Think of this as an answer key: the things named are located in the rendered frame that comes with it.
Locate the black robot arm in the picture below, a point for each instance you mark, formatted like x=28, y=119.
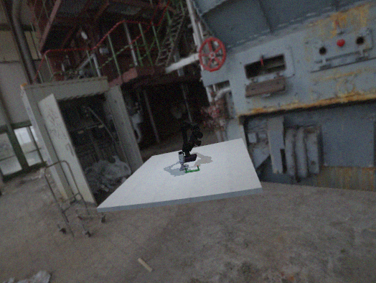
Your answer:
x=195, y=132

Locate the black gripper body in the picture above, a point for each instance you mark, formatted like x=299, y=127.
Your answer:
x=190, y=142

